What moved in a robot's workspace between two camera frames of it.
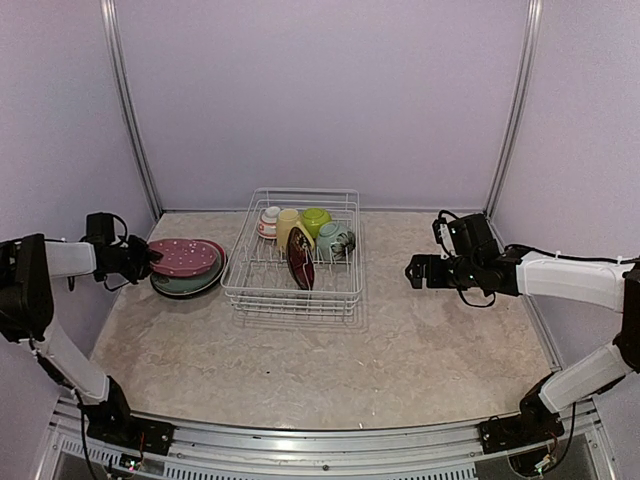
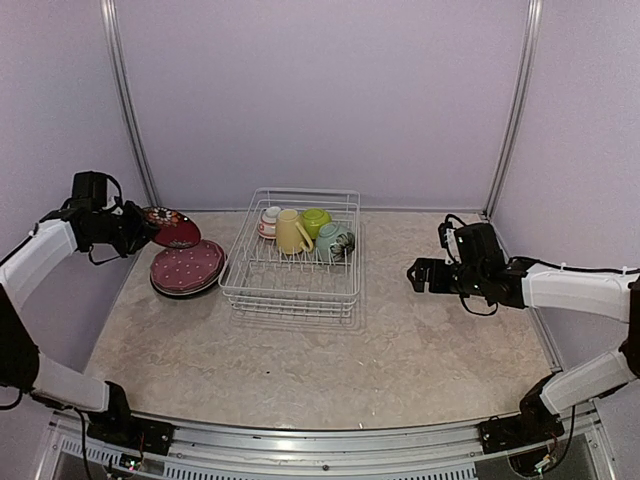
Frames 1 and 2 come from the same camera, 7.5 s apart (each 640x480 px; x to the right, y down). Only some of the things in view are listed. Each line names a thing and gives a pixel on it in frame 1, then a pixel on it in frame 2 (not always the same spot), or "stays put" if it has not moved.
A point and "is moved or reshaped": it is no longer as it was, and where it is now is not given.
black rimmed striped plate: (187, 296) stays put
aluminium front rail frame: (206, 452) stays put
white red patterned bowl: (267, 225) stays put
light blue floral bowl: (334, 244) stays put
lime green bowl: (313, 218) stays put
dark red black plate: (301, 257) to (173, 228)
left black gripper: (145, 257) to (141, 226)
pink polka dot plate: (182, 257) is moved or reshaped
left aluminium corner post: (124, 95) stays put
